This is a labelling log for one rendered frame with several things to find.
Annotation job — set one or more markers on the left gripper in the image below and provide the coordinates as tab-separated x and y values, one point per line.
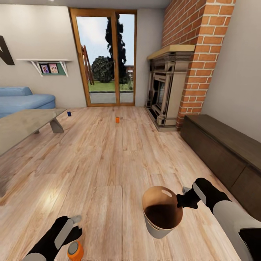
75	234

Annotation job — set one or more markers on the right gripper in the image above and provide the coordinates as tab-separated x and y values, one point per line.
186	201

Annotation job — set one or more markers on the trash can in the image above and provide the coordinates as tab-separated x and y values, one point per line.
160	211

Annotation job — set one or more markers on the countertop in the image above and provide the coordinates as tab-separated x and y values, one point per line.
171	48

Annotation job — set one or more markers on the cabinet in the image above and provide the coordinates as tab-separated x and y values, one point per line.
234	157

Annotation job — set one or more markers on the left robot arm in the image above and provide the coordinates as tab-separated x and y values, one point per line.
47	248

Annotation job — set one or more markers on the sofa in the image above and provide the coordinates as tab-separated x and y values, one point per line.
15	99

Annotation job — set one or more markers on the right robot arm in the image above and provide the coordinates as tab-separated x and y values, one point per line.
242	229

